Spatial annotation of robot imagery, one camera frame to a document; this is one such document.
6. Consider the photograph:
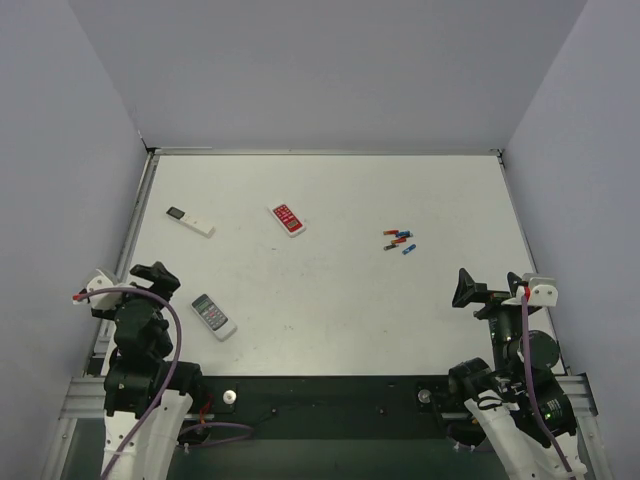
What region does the white grey-faced remote control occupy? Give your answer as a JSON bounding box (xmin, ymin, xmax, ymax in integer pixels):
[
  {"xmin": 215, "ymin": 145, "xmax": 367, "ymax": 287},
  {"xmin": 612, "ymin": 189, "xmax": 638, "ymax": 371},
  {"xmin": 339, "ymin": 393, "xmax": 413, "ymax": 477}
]
[{"xmin": 191, "ymin": 294, "xmax": 237, "ymax": 342}]

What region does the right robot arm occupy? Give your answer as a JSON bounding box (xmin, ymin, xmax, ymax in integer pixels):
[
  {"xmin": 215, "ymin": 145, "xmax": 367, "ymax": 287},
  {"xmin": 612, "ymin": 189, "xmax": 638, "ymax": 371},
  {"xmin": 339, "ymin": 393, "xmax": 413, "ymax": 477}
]
[{"xmin": 446, "ymin": 269, "xmax": 587, "ymax": 479}]

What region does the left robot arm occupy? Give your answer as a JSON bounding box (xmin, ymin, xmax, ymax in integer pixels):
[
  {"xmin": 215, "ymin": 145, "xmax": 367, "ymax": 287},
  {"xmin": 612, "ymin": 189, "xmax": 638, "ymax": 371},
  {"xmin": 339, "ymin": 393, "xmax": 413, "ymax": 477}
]
[{"xmin": 86, "ymin": 262, "xmax": 206, "ymax": 479}]

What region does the slim white remote control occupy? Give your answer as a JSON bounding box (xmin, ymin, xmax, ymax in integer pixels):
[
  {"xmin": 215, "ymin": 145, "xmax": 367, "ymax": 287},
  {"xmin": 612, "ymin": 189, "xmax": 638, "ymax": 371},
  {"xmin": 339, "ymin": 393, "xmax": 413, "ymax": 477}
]
[{"xmin": 166, "ymin": 206, "xmax": 215, "ymax": 238}]

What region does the red remote control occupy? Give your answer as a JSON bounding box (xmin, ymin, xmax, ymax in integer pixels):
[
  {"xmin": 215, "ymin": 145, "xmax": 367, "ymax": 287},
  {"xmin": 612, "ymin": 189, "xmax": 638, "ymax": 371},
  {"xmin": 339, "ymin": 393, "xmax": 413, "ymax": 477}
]
[{"xmin": 267, "ymin": 202, "xmax": 306, "ymax": 238}]

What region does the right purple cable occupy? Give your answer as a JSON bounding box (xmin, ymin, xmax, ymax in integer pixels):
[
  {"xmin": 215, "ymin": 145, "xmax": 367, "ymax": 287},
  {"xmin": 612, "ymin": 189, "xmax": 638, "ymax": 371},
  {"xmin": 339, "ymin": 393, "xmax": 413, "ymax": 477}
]
[{"xmin": 517, "ymin": 287, "xmax": 576, "ymax": 480}]

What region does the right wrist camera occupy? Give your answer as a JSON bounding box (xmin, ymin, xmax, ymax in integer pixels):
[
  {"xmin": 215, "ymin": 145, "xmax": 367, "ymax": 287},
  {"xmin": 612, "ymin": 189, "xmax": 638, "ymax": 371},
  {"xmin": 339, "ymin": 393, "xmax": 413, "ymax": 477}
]
[{"xmin": 516, "ymin": 273, "xmax": 559, "ymax": 307}]

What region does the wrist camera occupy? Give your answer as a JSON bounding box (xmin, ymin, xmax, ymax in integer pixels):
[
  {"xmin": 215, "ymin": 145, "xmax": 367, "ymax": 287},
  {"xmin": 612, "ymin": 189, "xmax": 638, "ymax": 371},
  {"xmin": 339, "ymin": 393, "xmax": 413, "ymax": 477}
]
[
  {"xmin": 72, "ymin": 268, "xmax": 124, "ymax": 311},
  {"xmin": 516, "ymin": 273, "xmax": 559, "ymax": 307}
]

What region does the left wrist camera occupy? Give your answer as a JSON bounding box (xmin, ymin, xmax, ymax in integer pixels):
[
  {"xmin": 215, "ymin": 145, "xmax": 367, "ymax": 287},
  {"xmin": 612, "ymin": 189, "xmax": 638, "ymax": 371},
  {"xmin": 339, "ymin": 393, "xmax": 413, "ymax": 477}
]
[{"xmin": 72, "ymin": 268, "xmax": 124, "ymax": 311}]

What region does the aluminium front rail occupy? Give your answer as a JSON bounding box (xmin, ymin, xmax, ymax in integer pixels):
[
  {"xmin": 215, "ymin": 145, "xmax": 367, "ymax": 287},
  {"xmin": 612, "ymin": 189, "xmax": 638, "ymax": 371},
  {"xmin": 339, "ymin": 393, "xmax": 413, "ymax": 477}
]
[{"xmin": 58, "ymin": 375, "xmax": 598, "ymax": 419}]

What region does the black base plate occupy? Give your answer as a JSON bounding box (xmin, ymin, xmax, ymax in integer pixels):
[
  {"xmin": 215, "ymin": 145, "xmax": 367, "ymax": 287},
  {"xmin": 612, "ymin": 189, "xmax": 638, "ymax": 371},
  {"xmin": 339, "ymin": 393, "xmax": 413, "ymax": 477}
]
[{"xmin": 167, "ymin": 374, "xmax": 509, "ymax": 454}]

